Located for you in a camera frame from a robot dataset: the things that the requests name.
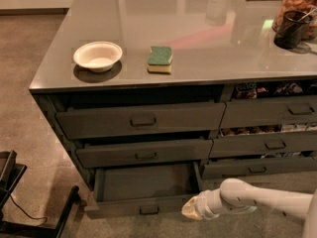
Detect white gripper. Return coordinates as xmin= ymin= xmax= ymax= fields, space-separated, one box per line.
xmin=181 ymin=189 xmax=222 ymax=220

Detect grey drawer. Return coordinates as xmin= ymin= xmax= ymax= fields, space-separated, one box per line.
xmin=201 ymin=157 xmax=317 ymax=179
xmin=210 ymin=131 xmax=317 ymax=158
xmin=76 ymin=139 xmax=213 ymax=168
xmin=85 ymin=162 xmax=203 ymax=218
xmin=56 ymin=102 xmax=225 ymax=139
xmin=221 ymin=95 xmax=317 ymax=128

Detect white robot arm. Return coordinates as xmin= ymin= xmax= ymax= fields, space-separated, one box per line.
xmin=181 ymin=178 xmax=317 ymax=238

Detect grey drawer cabinet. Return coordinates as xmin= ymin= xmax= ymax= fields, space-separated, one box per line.
xmin=28 ymin=0 xmax=317 ymax=220

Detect snack packets in top drawer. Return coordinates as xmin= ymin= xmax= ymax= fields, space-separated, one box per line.
xmin=233 ymin=80 xmax=317 ymax=99

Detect green yellow sponge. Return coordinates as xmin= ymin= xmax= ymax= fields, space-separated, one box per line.
xmin=148 ymin=46 xmax=173 ymax=73

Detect white paper bowl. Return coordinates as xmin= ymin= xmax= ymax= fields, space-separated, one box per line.
xmin=73 ymin=42 xmax=123 ymax=72

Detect black mesh cup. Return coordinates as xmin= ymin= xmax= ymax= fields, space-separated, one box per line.
xmin=273 ymin=10 xmax=313 ymax=50

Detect glass jar of nuts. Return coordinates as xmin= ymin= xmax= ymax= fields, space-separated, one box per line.
xmin=272 ymin=0 xmax=317 ymax=41

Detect black cable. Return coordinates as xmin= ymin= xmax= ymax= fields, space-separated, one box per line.
xmin=9 ymin=193 xmax=49 ymax=226

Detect black chair frame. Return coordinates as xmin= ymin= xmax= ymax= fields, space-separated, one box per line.
xmin=0 ymin=150 xmax=81 ymax=238

